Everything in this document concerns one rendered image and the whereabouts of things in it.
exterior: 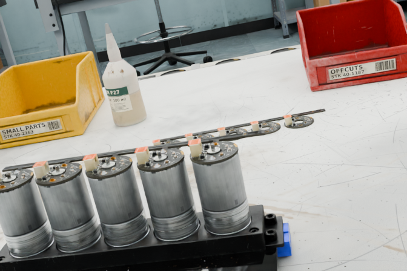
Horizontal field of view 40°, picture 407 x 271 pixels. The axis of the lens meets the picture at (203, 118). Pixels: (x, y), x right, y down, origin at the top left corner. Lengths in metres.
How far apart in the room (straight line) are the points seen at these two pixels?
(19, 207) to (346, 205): 0.18
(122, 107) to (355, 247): 0.31
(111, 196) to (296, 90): 0.31
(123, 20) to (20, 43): 0.88
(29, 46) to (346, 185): 4.61
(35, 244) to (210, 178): 0.11
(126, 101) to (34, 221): 0.25
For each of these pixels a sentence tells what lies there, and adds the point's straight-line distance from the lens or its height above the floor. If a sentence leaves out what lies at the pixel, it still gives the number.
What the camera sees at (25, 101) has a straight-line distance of 0.69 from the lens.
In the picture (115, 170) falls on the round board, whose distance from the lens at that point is 0.29.
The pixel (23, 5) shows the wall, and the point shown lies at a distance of 4.85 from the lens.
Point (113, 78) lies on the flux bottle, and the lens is 0.54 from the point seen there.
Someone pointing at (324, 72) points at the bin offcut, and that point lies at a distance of 0.54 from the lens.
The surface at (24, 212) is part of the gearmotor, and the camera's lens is 0.31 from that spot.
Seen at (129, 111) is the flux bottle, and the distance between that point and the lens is 0.54.
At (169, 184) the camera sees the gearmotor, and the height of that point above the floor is 0.80.
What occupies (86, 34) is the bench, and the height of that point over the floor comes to 0.47.
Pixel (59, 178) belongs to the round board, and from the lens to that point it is 0.30.
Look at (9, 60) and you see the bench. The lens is 3.41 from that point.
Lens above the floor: 0.92
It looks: 19 degrees down
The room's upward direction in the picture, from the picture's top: 12 degrees counter-clockwise
